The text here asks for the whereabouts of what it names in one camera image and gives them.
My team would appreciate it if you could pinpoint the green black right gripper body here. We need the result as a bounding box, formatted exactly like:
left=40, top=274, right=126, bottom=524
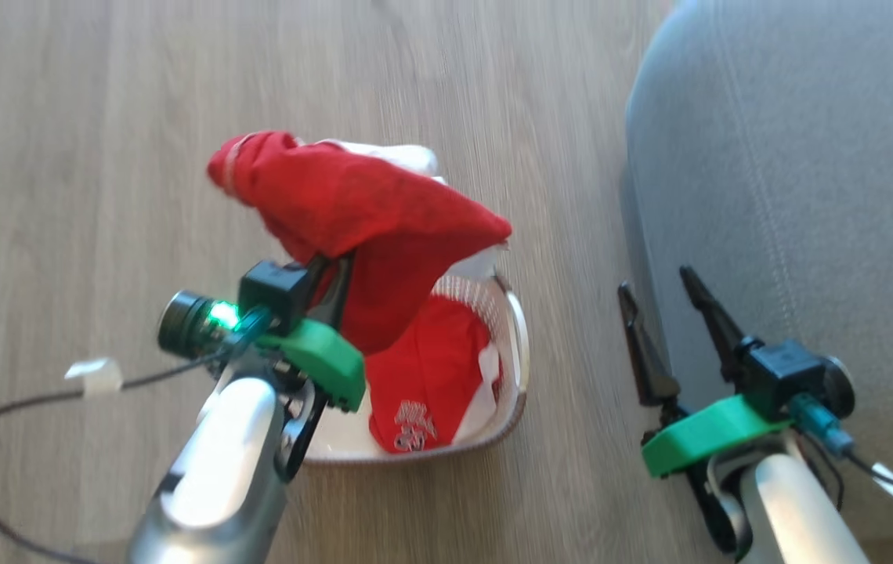
left=641, top=393, right=794, bottom=480

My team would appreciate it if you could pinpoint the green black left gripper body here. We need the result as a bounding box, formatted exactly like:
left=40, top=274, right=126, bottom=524
left=257, top=316, right=367, bottom=414

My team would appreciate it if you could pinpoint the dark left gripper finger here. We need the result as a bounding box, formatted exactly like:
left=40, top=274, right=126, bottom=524
left=305, top=254, right=336, bottom=305
left=327, top=251, right=356, bottom=330

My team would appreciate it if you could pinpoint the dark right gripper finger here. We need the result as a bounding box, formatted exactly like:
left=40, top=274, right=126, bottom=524
left=617, top=282, right=682, bottom=407
left=679, top=266, right=765, bottom=385

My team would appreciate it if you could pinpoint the plain red garment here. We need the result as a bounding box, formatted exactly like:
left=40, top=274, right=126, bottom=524
left=206, top=131, right=512, bottom=355

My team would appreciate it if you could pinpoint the red white printed jersey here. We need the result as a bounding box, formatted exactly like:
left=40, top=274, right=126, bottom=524
left=366, top=294, right=504, bottom=454

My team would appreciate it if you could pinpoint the white laundry basket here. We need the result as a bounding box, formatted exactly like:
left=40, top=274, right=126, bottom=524
left=290, top=139, right=531, bottom=468

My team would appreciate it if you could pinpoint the grey upholstered seat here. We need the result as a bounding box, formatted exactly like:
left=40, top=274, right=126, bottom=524
left=620, top=0, right=893, bottom=541

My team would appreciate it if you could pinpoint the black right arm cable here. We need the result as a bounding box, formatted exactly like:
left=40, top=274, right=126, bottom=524
left=799, top=427, right=893, bottom=510

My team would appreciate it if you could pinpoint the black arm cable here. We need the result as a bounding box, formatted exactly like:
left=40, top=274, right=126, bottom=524
left=0, top=345, right=230, bottom=564
left=799, top=427, right=893, bottom=510

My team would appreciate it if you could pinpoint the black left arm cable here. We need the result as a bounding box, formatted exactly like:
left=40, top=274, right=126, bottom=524
left=0, top=345, right=230, bottom=564

